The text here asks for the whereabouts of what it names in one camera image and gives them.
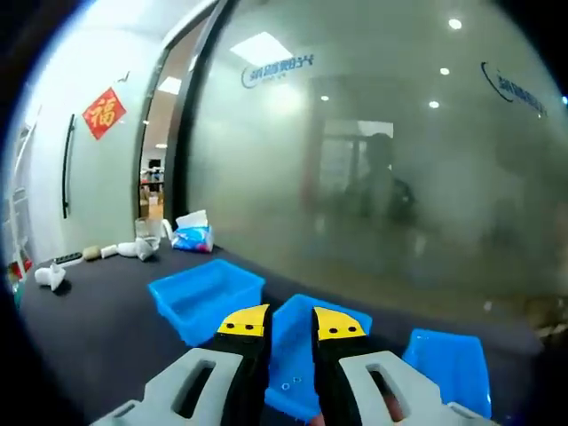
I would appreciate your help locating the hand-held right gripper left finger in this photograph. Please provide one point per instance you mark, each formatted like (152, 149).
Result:
(177, 386)

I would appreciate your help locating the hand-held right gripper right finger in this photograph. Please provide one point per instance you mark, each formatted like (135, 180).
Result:
(359, 377)

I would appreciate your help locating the blue plastic bin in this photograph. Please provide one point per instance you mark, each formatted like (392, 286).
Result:
(199, 302)
(448, 364)
(290, 346)

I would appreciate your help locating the person's right hand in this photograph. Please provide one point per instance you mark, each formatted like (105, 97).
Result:
(317, 420)

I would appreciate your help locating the dark grey tablecloth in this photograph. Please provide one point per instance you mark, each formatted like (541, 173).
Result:
(102, 319)

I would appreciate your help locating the white plastic jug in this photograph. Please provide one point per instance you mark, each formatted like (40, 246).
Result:
(135, 249)

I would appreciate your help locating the blue tissue pack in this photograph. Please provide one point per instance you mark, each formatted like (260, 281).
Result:
(193, 237)

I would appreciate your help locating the small white cylinder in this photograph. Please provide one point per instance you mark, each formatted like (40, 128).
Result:
(108, 251)

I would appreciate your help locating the beige oval object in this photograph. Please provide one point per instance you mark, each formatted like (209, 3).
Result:
(91, 254)

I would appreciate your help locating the clear glass mug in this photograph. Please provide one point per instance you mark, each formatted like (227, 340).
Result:
(148, 231)

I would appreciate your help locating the white plastic teapot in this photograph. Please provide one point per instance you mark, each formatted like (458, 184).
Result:
(49, 276)

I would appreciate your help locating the white shelf rack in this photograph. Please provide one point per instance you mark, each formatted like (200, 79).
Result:
(18, 231)

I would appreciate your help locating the red diamond paper decoration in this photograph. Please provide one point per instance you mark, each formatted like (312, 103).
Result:
(104, 113)

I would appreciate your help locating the blue logo wall decal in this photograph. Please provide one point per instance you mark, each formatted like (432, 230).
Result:
(515, 91)
(277, 73)

